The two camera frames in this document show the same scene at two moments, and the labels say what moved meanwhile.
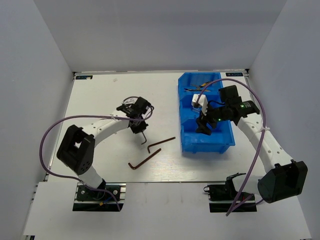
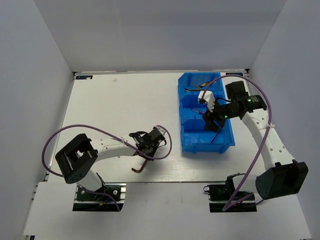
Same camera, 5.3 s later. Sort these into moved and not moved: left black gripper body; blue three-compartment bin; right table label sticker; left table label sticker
Moved: left black gripper body
Not moved: blue three-compartment bin; left table label sticker; right table label sticker
